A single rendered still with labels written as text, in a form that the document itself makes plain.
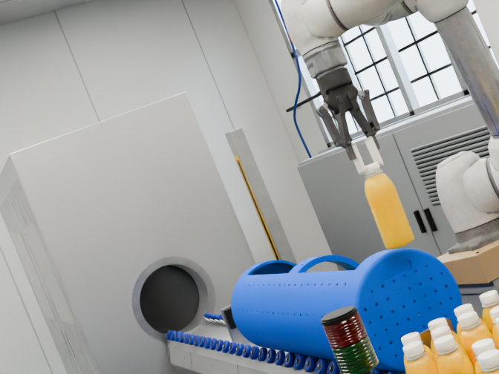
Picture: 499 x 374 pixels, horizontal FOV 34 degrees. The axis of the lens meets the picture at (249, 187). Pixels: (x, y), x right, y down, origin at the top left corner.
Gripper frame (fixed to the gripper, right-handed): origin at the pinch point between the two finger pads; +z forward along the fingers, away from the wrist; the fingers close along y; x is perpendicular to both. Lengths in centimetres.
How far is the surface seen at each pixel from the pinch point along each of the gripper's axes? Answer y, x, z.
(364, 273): 8.8, -5.7, 24.3
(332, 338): 38, 41, 26
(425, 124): -123, -177, -9
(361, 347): 35, 43, 29
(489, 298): -7.9, 11.6, 38.1
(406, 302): 1.9, -6.1, 34.3
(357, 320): 34, 42, 25
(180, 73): -125, -530, -146
